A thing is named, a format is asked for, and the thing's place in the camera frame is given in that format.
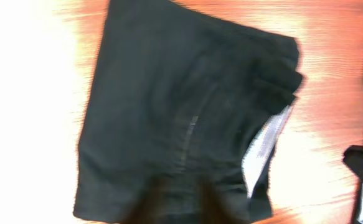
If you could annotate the black shorts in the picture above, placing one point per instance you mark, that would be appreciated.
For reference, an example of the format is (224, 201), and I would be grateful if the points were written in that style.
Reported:
(178, 98)

